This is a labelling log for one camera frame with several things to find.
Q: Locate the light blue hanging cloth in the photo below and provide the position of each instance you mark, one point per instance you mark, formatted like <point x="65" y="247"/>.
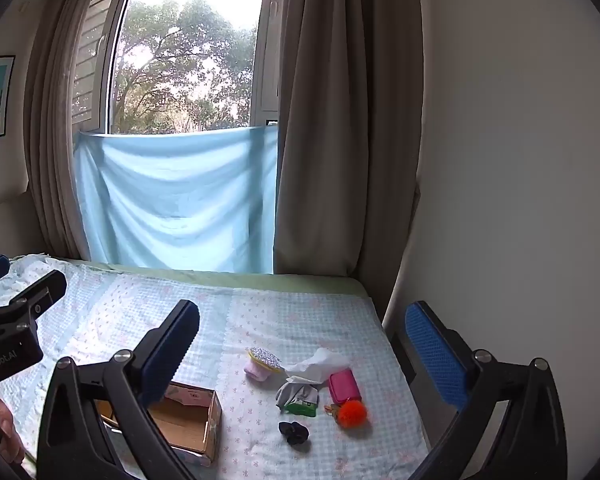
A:
<point x="180" y="200"/>

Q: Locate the beige curtain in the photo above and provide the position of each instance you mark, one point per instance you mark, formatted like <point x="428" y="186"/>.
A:
<point x="50" y="160"/>
<point x="345" y="135"/>

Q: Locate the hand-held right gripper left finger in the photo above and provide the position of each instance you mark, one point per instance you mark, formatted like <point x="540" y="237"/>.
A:
<point x="165" y="360"/>

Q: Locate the cardboard box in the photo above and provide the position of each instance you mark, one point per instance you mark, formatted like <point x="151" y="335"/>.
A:
<point x="190" y="425"/>

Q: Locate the white tissue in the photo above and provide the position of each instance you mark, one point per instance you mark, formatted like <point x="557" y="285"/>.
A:
<point x="317" y="362"/>

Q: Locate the silver glitter round mirror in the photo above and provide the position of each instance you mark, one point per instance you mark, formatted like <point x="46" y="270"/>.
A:
<point x="265" y="358"/>

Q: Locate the window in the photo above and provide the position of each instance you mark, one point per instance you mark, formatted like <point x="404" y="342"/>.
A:
<point x="180" y="60"/>

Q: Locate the person's left hand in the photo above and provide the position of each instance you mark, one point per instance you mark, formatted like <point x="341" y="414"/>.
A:
<point x="10" y="430"/>

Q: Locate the black scrunchie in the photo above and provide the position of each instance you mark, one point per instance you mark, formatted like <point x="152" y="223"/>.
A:
<point x="294" y="432"/>

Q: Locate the pink fluffy pad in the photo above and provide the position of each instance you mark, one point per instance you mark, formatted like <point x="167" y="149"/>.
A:
<point x="256" y="372"/>

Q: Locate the green tissue packet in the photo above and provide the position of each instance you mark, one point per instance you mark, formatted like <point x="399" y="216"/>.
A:
<point x="302" y="405"/>

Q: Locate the green bed sheet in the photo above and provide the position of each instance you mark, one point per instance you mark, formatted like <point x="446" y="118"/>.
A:
<point x="305" y="285"/>

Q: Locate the pink pouch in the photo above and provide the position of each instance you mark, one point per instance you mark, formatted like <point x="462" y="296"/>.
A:
<point x="344" y="386"/>

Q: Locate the orange pompom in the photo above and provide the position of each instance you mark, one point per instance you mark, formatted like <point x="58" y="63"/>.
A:
<point x="351" y="412"/>

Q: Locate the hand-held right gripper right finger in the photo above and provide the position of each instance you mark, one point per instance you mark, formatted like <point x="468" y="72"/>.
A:
<point x="435" y="355"/>

